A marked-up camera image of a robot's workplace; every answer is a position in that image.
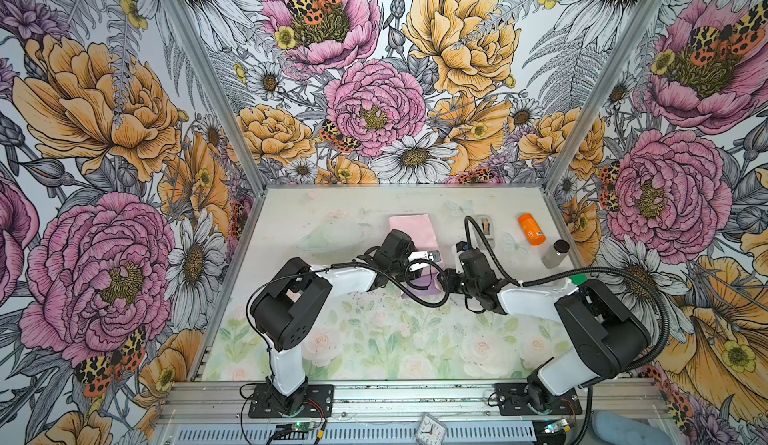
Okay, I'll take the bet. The purple wrapping paper sheet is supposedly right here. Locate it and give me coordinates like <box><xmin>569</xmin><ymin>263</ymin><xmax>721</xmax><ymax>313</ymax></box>
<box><xmin>388</xmin><ymin>214</ymin><xmax>444</xmax><ymax>297</ymax></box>

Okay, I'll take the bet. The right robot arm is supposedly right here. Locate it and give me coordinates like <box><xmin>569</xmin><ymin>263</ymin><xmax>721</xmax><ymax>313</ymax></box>
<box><xmin>447</xmin><ymin>271</ymin><xmax>651</xmax><ymax>414</ymax></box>

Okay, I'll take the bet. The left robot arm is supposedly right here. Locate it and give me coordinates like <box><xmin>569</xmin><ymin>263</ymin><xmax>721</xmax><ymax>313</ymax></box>
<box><xmin>247</xmin><ymin>257</ymin><xmax>411</xmax><ymax>416</ymax></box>

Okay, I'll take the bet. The grey tape dispenser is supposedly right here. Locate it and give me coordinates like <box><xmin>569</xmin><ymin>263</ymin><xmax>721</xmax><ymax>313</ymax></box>
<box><xmin>474</xmin><ymin>215</ymin><xmax>495</xmax><ymax>241</ymax></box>

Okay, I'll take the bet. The orange bottle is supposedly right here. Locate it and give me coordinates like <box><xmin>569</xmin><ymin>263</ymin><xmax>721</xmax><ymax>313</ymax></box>
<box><xmin>518</xmin><ymin>213</ymin><xmax>546</xmax><ymax>246</ymax></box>

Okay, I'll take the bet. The clear bottle black cap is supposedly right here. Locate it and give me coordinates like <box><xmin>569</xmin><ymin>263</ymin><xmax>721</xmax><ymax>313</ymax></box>
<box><xmin>541</xmin><ymin>239</ymin><xmax>570</xmax><ymax>269</ymax></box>

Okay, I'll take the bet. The white bottle green cap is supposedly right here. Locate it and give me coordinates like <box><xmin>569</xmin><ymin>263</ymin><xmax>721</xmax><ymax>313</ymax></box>
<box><xmin>569</xmin><ymin>274</ymin><xmax>587</xmax><ymax>285</ymax></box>

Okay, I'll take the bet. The small white clock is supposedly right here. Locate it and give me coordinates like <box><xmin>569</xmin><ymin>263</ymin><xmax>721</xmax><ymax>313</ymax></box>
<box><xmin>415</xmin><ymin>413</ymin><xmax>448</xmax><ymax>445</ymax></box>

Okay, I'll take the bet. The blue grey cloth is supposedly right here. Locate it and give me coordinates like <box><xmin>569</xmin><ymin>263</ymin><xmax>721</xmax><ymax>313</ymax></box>
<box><xmin>591</xmin><ymin>411</ymin><xmax>673</xmax><ymax>445</ymax></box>

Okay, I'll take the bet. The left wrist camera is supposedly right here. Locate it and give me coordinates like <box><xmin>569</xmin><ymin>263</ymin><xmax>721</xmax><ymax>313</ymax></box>
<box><xmin>375</xmin><ymin>229</ymin><xmax>441</xmax><ymax>271</ymax></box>

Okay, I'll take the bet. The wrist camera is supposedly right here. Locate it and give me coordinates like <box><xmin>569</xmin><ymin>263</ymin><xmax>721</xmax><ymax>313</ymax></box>
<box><xmin>454</xmin><ymin>241</ymin><xmax>494</xmax><ymax>279</ymax></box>
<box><xmin>375</xmin><ymin>229</ymin><xmax>441</xmax><ymax>271</ymax></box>

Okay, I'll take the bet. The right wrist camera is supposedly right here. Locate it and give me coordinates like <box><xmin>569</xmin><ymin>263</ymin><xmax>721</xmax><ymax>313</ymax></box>
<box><xmin>454</xmin><ymin>241</ymin><xmax>494</xmax><ymax>279</ymax></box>

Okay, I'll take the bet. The left black cable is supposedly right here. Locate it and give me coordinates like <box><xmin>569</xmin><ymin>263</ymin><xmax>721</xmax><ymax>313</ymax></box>
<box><xmin>245</xmin><ymin>252</ymin><xmax>451</xmax><ymax>380</ymax></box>

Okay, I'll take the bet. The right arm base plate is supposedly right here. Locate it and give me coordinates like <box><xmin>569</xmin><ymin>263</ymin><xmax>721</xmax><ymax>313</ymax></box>
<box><xmin>489</xmin><ymin>382</ymin><xmax>583</xmax><ymax>416</ymax></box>

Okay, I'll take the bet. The right black corrugated cable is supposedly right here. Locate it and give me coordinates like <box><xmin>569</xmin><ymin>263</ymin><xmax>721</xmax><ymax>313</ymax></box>
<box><xmin>463</xmin><ymin>215</ymin><xmax>671</xmax><ymax>445</ymax></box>

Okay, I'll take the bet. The aluminium front rail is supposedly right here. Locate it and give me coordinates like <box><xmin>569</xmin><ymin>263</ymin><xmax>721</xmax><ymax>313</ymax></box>
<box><xmin>157</xmin><ymin>378</ymin><xmax>670</xmax><ymax>425</ymax></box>

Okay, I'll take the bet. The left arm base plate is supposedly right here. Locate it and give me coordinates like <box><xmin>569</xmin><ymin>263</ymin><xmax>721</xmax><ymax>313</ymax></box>
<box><xmin>248</xmin><ymin>382</ymin><xmax>335</xmax><ymax>419</ymax></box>

